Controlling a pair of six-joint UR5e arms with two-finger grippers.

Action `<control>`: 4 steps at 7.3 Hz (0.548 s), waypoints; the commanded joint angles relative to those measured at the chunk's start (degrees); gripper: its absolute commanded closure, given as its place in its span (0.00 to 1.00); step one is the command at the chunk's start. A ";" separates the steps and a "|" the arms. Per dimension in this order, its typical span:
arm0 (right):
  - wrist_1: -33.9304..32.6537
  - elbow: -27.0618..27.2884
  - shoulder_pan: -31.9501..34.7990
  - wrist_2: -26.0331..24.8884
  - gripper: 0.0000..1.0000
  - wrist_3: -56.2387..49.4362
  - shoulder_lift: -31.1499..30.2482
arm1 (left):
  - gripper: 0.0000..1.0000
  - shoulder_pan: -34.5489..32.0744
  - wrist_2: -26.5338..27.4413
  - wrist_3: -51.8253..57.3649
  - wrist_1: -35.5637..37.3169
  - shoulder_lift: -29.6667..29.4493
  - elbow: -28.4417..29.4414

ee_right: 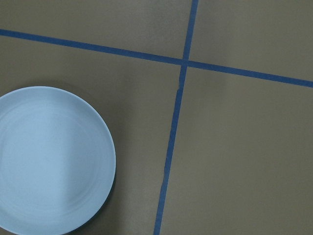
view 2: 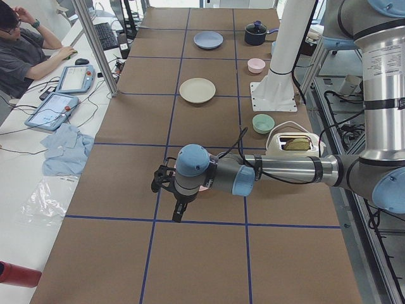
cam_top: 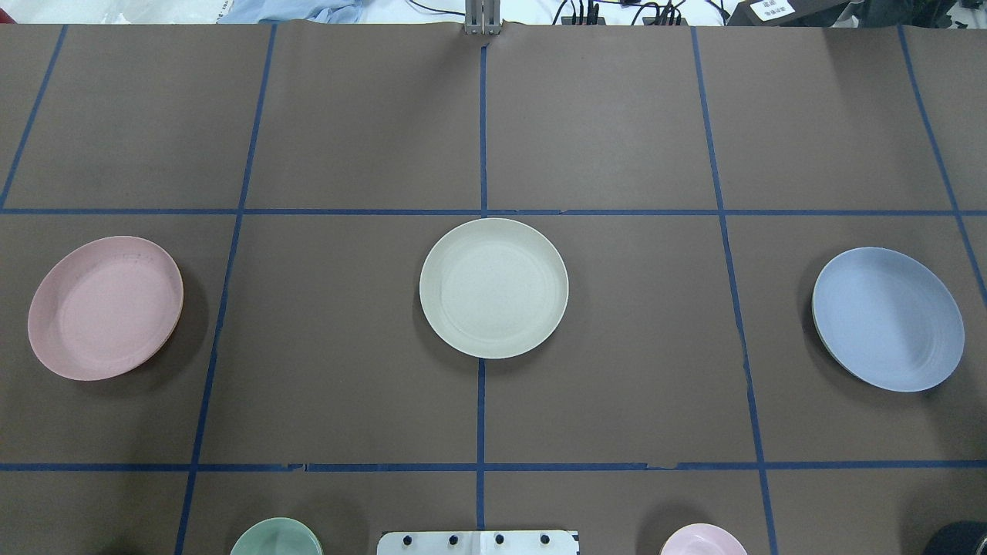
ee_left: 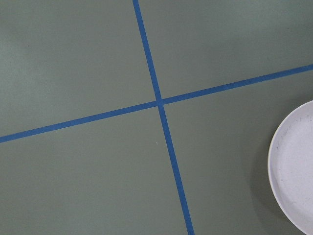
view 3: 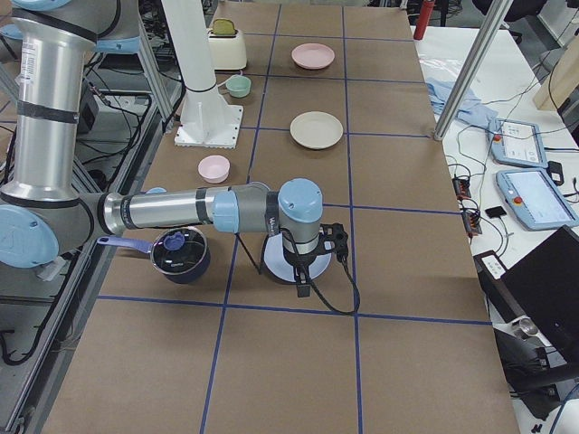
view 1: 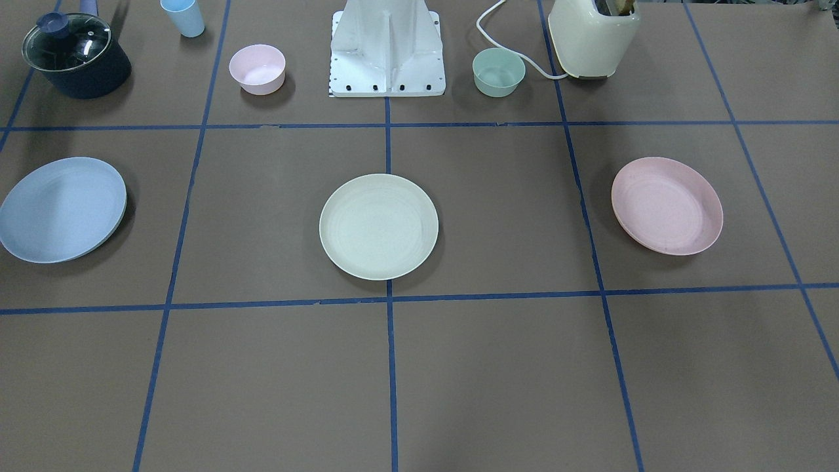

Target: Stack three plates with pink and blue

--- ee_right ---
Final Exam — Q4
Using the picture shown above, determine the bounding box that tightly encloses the light blue plate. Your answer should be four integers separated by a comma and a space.
0, 86, 116, 235

